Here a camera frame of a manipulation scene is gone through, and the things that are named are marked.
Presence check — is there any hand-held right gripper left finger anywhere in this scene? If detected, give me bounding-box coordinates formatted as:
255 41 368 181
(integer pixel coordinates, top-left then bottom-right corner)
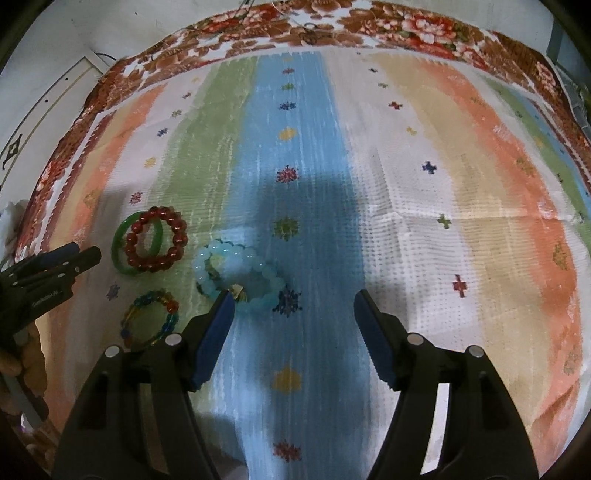
53 290 237 480

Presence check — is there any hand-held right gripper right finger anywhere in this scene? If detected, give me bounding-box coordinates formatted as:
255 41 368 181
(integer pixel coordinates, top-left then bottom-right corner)
353 290 541 480

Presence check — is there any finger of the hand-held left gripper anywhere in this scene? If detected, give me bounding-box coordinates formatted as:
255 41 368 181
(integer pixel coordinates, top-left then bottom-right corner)
44 243 80 269
58 246 102 283

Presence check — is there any light blue bead bracelet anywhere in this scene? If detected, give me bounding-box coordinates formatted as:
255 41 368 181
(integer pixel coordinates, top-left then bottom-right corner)
193 239 286 315

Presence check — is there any person's left hand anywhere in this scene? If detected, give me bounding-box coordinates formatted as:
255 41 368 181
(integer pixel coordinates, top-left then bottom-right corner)
0 322 48 407

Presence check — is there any green jade bangle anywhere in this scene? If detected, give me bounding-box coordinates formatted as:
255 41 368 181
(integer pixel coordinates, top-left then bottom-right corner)
111 210 165 277

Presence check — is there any striped pastel woven cloth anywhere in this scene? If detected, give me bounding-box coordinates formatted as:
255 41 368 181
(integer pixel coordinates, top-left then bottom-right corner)
44 48 585 476

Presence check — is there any multicolour glass bead bracelet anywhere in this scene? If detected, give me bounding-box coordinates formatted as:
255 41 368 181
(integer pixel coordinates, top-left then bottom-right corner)
120 290 180 348

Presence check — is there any red bead bracelet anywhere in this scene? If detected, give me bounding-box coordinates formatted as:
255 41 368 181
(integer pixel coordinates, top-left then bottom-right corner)
124 206 189 271

